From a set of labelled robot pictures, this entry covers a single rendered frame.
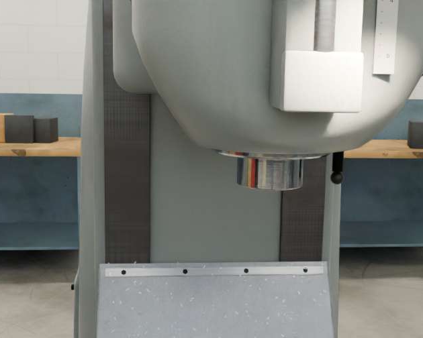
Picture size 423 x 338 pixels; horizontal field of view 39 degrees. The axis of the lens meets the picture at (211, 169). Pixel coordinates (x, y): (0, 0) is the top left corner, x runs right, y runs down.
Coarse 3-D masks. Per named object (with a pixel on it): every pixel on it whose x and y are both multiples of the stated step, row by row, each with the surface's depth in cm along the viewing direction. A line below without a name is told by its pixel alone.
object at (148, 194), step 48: (96, 0) 76; (96, 48) 77; (96, 96) 78; (144, 96) 78; (96, 144) 79; (144, 144) 79; (192, 144) 80; (96, 192) 80; (144, 192) 80; (192, 192) 81; (240, 192) 81; (288, 192) 81; (336, 192) 85; (96, 240) 81; (144, 240) 81; (192, 240) 82; (240, 240) 82; (288, 240) 82; (336, 240) 86; (96, 288) 82; (336, 288) 88; (336, 336) 90
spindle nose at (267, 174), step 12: (240, 168) 42; (252, 168) 41; (264, 168) 41; (276, 168) 41; (288, 168) 41; (300, 168) 42; (240, 180) 42; (252, 180) 41; (264, 180) 41; (276, 180) 41; (288, 180) 41; (300, 180) 42
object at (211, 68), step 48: (144, 0) 34; (192, 0) 32; (240, 0) 32; (384, 0) 33; (144, 48) 35; (192, 48) 33; (240, 48) 33; (384, 48) 33; (192, 96) 34; (240, 96) 33; (384, 96) 34; (240, 144) 35; (288, 144) 35; (336, 144) 35
